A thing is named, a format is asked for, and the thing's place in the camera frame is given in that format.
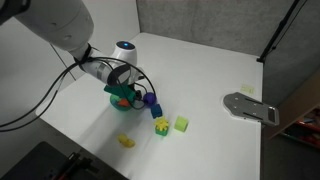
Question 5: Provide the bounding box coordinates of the black tripod stand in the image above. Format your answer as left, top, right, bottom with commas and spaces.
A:
257, 0, 308, 64

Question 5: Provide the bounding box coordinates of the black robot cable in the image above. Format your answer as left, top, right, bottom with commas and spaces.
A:
0, 55, 158, 133

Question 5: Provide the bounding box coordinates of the dark green cube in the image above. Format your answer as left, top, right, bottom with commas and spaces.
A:
155, 128, 168, 136

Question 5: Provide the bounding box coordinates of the lime green cube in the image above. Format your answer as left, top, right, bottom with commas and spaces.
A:
174, 116, 188, 132

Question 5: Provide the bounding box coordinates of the wooden shelf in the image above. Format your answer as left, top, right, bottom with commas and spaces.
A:
263, 70, 320, 140

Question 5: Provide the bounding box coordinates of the black equipment at bottom left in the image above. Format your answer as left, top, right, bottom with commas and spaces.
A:
0, 141, 129, 180

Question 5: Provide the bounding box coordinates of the grey metal mounting plate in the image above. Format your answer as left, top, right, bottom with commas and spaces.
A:
222, 92, 279, 126

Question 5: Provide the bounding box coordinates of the yellow sticky note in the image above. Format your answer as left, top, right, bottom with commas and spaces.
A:
240, 84, 255, 94

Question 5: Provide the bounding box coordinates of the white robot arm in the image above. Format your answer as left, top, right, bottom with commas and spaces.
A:
0, 0, 143, 87

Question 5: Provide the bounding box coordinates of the orange toy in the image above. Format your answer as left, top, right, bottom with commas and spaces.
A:
118, 99, 130, 107

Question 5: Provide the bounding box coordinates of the blue cube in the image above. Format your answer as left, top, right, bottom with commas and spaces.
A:
151, 104, 163, 118

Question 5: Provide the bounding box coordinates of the green bowl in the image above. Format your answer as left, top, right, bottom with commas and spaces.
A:
109, 95, 131, 111

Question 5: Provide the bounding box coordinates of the yellow duck toy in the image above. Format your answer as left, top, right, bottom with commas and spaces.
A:
118, 134, 135, 148

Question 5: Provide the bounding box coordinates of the yellow spiky star toy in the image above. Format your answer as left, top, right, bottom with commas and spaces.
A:
154, 116, 169, 131

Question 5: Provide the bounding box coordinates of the purple spiky ball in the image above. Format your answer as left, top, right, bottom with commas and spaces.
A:
143, 92, 156, 105

